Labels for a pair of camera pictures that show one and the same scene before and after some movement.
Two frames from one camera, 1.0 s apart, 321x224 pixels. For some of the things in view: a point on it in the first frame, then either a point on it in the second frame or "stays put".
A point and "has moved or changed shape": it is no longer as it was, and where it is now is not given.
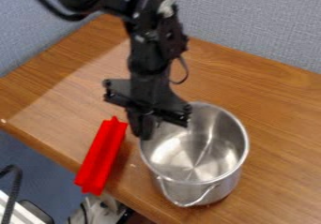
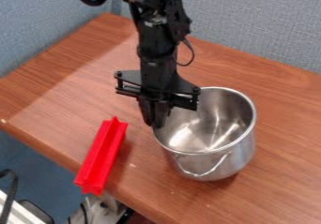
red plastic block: (101, 156) stays put
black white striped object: (20, 212) stays put
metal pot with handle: (194, 161) has moved or changed shape
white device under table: (98, 210) stays put
